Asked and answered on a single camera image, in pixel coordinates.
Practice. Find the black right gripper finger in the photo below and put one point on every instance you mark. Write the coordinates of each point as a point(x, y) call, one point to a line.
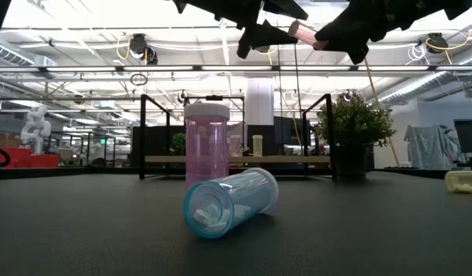
point(350, 36)

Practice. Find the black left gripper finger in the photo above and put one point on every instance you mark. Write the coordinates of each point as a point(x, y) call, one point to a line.
point(262, 36)
point(285, 7)

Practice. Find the red medicine bottle white cap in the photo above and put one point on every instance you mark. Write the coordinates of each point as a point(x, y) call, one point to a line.
point(306, 35)

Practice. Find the yellow medicine bottle white cap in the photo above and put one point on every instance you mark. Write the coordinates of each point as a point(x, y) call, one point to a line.
point(257, 147)
point(466, 182)

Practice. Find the pink medicine bottle white cap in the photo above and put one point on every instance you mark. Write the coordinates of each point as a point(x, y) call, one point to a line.
point(206, 145)

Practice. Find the blue medicine bottle white cap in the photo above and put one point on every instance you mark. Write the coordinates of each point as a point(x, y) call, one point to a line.
point(235, 199)

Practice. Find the wooden pole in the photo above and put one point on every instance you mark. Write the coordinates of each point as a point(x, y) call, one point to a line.
point(374, 87)

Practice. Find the white round column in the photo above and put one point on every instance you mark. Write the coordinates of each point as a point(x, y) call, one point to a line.
point(258, 99)

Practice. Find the green artificial potted plant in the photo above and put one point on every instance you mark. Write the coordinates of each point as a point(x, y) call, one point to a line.
point(354, 122)

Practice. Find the black computer monitor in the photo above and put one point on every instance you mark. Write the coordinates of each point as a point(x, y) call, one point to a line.
point(287, 130)
point(467, 136)

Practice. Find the grey draped cloth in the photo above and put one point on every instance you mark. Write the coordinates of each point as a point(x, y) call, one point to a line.
point(427, 147)

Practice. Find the small green background plant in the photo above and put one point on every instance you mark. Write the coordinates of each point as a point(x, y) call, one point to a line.
point(179, 143)

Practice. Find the black office partition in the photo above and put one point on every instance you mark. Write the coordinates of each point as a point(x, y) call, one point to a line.
point(155, 142)

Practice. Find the long ceiling light strip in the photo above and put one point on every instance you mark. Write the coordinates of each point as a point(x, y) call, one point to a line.
point(86, 69)

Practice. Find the red crates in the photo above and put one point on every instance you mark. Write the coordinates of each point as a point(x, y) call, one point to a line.
point(32, 161)

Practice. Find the silver ventilation duct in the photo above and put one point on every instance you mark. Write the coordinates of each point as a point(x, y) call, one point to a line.
point(420, 88)
point(13, 55)

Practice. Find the black table edge rail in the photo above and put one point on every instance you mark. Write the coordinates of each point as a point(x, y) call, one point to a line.
point(67, 173)

